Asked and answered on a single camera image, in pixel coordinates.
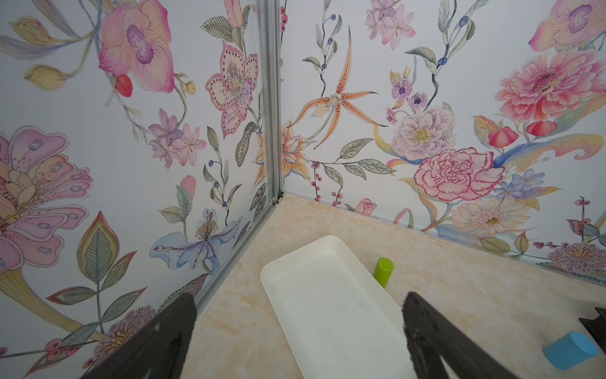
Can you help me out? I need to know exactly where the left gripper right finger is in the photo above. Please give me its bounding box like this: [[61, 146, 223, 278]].
[[402, 292, 517, 379]]

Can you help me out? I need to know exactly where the black white checkerboard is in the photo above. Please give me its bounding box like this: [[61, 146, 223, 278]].
[[579, 307, 606, 353]]

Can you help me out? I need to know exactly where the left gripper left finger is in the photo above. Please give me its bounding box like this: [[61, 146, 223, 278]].
[[84, 293, 197, 378]]

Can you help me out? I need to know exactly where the blue cylinder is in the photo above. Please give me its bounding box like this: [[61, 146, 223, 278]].
[[543, 332, 598, 370]]

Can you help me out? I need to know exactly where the left white tray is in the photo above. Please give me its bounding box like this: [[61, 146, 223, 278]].
[[260, 235, 416, 378]]

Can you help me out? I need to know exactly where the green cylinder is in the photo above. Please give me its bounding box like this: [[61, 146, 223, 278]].
[[372, 257, 395, 288]]

